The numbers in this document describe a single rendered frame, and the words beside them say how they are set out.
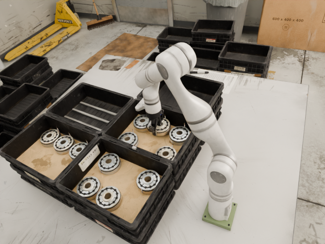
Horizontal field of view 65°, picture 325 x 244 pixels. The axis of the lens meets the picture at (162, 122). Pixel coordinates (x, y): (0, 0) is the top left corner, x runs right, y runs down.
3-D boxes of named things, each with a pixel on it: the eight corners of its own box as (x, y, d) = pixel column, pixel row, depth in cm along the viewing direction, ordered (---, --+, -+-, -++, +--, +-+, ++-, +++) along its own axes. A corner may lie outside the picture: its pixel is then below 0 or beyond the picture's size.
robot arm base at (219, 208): (232, 205, 112) (235, 181, 101) (226, 223, 106) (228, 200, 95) (212, 198, 116) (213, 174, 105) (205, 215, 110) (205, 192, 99)
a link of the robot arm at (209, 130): (216, 106, 85) (206, 123, 79) (243, 165, 96) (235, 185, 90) (194, 109, 91) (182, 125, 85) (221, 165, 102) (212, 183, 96)
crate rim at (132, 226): (55, 187, 106) (53, 184, 105) (101, 138, 124) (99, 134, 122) (134, 232, 90) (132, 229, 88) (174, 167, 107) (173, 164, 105)
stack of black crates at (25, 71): (45, 88, 297) (26, 53, 265) (65, 92, 286) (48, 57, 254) (19, 110, 272) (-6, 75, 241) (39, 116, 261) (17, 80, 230)
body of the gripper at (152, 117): (155, 115, 114) (157, 129, 120) (164, 103, 119) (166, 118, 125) (141, 111, 117) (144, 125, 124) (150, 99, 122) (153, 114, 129)
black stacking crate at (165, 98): (223, 99, 148) (224, 83, 140) (202, 134, 131) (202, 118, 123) (164, 84, 165) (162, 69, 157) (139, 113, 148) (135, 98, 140)
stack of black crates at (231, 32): (234, 59, 296) (238, 20, 264) (226, 75, 275) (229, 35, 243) (199, 54, 312) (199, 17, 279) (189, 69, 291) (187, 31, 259)
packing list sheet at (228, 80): (238, 74, 182) (238, 74, 181) (230, 94, 168) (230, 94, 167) (194, 68, 194) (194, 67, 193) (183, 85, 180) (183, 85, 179)
